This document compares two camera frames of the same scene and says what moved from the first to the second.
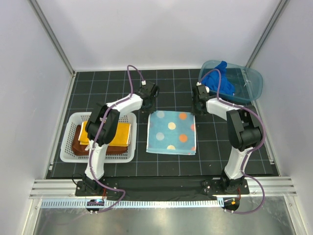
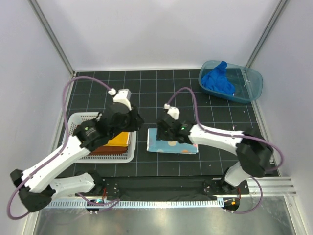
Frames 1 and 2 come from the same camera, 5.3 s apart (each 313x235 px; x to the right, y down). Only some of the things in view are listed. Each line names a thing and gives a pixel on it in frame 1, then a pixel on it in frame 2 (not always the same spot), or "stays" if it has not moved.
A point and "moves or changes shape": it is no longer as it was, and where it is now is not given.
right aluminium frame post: [281, 7] stays
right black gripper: [194, 111] to [161, 135]
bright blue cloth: [211, 81] stays
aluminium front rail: [274, 188] stays
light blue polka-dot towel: [171, 132] moves or changes shape
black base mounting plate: [161, 188] stays
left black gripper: [152, 109] to [137, 121]
